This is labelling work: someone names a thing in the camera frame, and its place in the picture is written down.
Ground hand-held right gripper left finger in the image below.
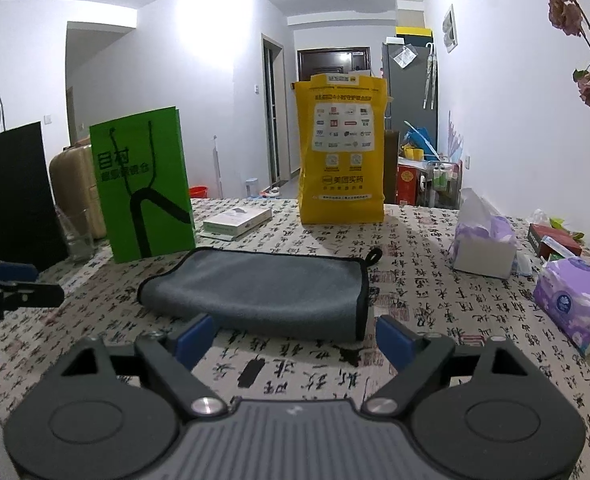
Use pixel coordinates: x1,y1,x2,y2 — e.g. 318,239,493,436
58,312,228,418

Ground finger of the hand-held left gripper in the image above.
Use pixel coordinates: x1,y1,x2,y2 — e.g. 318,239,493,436
0,256,39,286
0,281,65,312

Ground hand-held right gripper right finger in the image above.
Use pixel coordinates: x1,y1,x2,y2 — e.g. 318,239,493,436
365,315,533,418

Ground grey towel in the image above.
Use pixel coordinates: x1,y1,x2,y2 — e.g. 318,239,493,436
138,246,382,343

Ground clear drinking glass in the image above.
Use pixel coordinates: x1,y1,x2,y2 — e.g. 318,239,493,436
55,206,96,262

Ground black paper bag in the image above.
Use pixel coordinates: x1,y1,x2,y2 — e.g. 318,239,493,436
0,94,68,272

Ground gold suitcase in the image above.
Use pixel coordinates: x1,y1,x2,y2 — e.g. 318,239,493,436
49,144,107,240

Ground white tissue box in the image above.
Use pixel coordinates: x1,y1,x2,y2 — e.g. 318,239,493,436
450,187,518,280

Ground flat white box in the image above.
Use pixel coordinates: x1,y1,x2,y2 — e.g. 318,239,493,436
202,207,272,241

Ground red carton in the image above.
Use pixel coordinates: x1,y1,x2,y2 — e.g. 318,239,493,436
396,165,421,205

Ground white storage cart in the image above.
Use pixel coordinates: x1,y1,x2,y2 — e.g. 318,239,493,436
420,157,463,208

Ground yellow shopping bag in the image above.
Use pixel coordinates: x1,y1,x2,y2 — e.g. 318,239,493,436
294,73,389,226

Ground green paper bag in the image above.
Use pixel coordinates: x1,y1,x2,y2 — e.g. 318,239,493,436
89,106,196,265

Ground red box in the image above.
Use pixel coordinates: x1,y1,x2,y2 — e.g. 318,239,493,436
527,222,583,259

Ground brown cardboard box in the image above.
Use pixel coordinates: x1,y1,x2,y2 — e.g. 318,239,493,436
385,129,401,205

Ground purple tissue pack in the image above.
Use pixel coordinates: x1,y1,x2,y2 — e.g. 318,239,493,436
532,256,590,357

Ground blue dustpan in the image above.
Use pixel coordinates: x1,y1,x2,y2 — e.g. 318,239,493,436
400,121,443,161

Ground side room door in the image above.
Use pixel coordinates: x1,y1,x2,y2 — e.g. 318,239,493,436
261,33,286,186

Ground white umbrella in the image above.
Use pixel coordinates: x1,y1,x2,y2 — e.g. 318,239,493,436
423,42,437,110

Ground dark brown door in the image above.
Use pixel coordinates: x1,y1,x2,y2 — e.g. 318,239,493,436
297,46,371,83

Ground dried pink flowers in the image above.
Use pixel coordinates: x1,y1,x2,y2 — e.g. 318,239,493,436
542,0,590,137

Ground white wall panel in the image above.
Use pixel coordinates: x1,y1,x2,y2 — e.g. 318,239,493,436
442,4,460,53

